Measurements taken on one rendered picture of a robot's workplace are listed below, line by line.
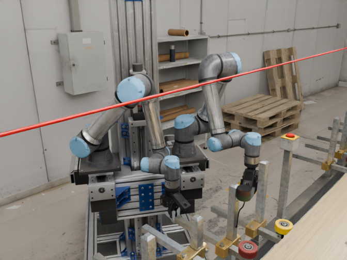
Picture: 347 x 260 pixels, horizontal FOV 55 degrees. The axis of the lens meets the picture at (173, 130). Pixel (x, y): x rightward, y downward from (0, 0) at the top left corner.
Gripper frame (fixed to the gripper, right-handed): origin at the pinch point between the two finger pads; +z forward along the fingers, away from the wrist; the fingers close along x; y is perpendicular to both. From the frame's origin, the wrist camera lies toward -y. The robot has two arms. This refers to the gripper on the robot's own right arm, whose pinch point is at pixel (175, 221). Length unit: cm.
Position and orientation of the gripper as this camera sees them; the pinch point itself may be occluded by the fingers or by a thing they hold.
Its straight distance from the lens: 176.1
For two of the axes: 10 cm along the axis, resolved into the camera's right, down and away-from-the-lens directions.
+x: -6.9, 2.5, -6.8
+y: -7.2, -2.3, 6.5
